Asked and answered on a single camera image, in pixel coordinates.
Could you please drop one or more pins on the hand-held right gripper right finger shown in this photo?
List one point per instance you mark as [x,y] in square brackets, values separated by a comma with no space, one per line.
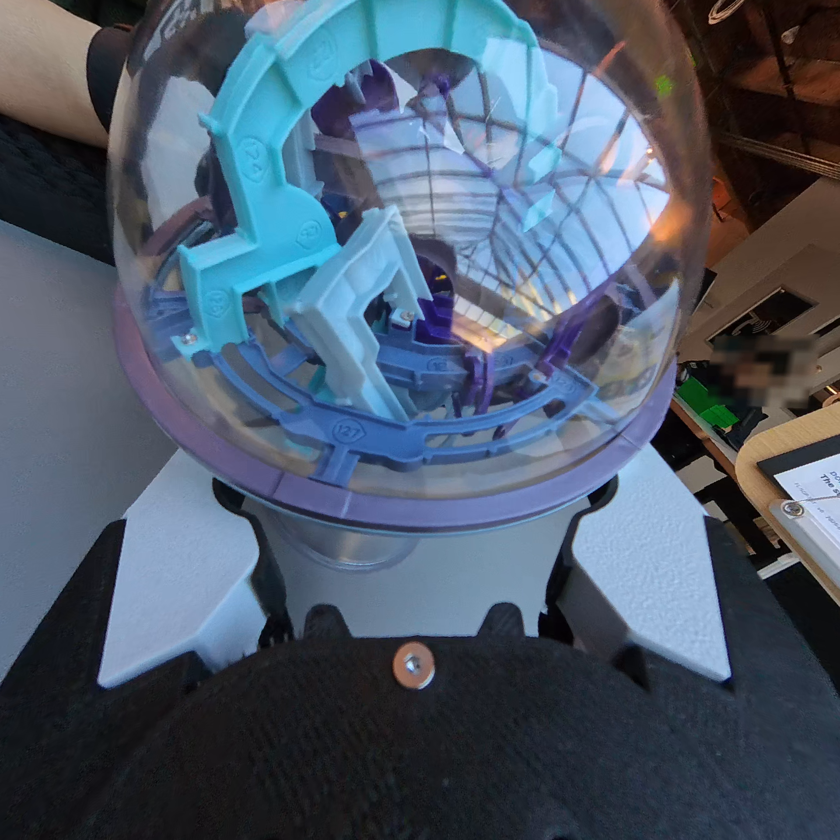
[649,577]

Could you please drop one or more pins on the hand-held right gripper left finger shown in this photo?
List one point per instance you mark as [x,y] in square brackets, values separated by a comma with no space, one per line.
[177,577]

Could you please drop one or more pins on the clear plastic ball stand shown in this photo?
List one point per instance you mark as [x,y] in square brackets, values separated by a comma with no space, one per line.
[354,548]

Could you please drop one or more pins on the clear plastic maze ball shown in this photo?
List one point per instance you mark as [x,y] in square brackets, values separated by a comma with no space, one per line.
[295,197]

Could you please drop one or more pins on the person's left forearm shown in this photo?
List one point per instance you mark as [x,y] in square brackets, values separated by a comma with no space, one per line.
[46,72]

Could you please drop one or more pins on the wooden instruction board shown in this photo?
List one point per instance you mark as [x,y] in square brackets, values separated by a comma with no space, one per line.
[814,499]

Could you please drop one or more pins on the green plastic part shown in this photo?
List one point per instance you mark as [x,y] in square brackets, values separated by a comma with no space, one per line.
[705,403]

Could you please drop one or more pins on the black quilted wrist rest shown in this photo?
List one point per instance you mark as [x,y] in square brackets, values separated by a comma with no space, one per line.
[46,197]

